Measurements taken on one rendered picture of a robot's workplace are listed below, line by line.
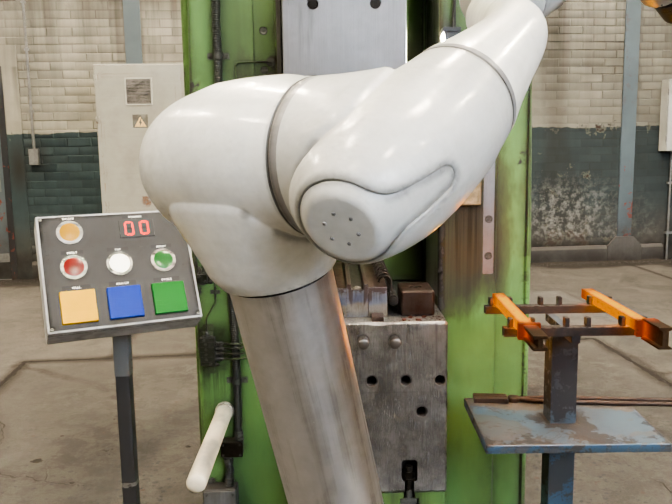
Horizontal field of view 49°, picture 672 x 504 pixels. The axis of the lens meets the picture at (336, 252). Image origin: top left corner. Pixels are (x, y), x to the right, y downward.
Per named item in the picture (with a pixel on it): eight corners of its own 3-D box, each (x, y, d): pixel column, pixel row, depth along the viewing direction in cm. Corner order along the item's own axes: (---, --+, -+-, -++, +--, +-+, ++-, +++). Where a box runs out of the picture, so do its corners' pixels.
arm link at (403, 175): (500, 20, 54) (351, 38, 62) (376, 147, 43) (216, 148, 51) (533, 173, 60) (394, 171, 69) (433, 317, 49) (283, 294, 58)
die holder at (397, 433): (446, 491, 188) (447, 321, 182) (298, 494, 188) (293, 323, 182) (420, 411, 244) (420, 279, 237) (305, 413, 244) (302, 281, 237)
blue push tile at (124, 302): (145, 314, 166) (140, 283, 169) (110, 318, 163) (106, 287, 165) (143, 317, 168) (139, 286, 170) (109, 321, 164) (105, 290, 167)
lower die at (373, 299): (387, 316, 188) (387, 283, 186) (308, 317, 188) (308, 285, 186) (377, 284, 229) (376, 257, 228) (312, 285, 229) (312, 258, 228)
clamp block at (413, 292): (434, 315, 188) (434, 290, 187) (401, 316, 188) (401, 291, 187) (428, 305, 200) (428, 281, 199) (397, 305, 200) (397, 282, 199)
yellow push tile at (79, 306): (98, 320, 162) (94, 288, 164) (62, 324, 159) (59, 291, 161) (98, 322, 164) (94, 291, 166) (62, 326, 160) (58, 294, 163)
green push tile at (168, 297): (188, 310, 170) (183, 279, 173) (156, 314, 167) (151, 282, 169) (187, 312, 172) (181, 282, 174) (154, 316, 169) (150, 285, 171)
